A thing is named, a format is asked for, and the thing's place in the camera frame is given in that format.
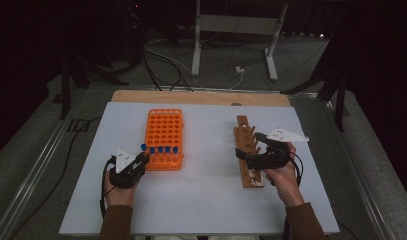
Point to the white table mat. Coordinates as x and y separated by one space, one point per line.
207 200

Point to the wooden tube rack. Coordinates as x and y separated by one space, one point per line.
247 175

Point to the orange plastic tube rack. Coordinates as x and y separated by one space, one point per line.
164 128

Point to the person's left hand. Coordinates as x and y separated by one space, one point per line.
119 196

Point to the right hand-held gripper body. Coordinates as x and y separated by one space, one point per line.
267 160

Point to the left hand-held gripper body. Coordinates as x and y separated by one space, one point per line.
127 176

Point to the aluminium floor rail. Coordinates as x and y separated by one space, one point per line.
357 173
34 173

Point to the person's right hand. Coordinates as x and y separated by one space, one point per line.
286 185

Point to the black tripod stand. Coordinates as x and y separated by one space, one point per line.
66 86

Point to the black angled stand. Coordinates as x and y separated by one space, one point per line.
339 100

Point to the grey metal stand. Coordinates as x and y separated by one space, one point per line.
237 25

